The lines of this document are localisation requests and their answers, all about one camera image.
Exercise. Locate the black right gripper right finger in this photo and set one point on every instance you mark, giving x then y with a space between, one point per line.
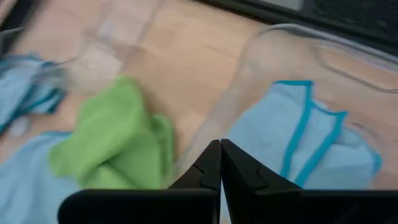
245 180

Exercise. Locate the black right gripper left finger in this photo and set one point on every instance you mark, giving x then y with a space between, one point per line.
205 177

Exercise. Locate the green microfiber towel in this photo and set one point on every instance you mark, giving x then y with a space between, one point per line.
109 140

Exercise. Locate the clear plastic bin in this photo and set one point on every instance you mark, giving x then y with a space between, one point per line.
107 31
280 46

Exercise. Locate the white paper tag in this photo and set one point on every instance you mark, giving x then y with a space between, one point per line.
18 126

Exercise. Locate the black aluminium table frame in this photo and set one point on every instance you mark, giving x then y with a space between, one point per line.
248 12

